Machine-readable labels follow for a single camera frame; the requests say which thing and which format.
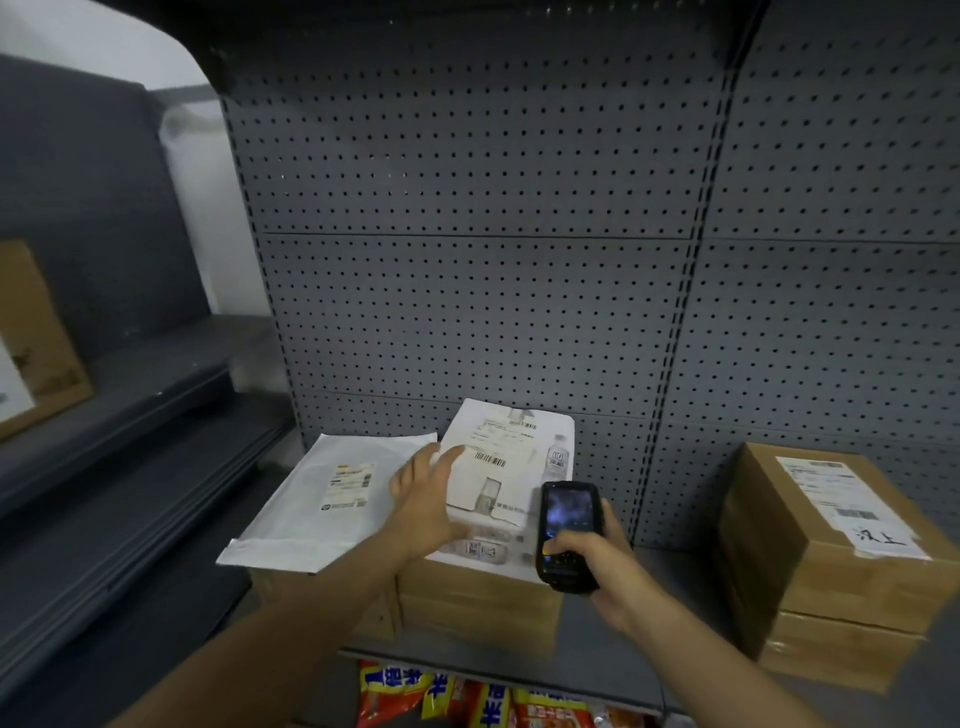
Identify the large brown printed carton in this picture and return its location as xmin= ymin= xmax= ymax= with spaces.
xmin=249 ymin=566 xmax=403 ymax=643

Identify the dark grey side shelving unit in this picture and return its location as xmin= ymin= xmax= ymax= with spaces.
xmin=0 ymin=52 xmax=298 ymax=728

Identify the person's right hand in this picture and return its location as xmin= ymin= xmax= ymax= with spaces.
xmin=541 ymin=499 xmax=662 ymax=640

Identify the pile of red snack packets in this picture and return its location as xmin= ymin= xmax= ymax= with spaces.
xmin=356 ymin=659 xmax=661 ymax=728

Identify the grey pegboard shelf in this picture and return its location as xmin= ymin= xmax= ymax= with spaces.
xmin=89 ymin=0 xmax=960 ymax=728

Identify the small brown box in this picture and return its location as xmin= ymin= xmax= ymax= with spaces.
xmin=753 ymin=608 xmax=928 ymax=697

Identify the black handheld barcode scanner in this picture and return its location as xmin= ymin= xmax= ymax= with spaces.
xmin=534 ymin=480 xmax=604 ymax=595

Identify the white mailer envelope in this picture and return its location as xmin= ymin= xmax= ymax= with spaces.
xmin=215 ymin=431 xmax=439 ymax=576

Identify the white printed carton box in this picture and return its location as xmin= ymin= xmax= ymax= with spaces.
xmin=423 ymin=397 xmax=577 ymax=585

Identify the person's left forearm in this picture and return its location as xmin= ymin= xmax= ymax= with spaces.
xmin=104 ymin=524 xmax=421 ymax=728

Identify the person's right forearm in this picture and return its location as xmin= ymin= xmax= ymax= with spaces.
xmin=622 ymin=592 xmax=834 ymax=728

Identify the person's left hand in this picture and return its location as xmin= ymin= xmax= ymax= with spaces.
xmin=386 ymin=443 xmax=473 ymax=565

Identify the brown box top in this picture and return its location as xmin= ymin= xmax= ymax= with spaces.
xmin=395 ymin=553 xmax=565 ymax=624

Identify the small brown box handwritten label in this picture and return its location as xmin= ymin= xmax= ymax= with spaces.
xmin=714 ymin=440 xmax=960 ymax=637

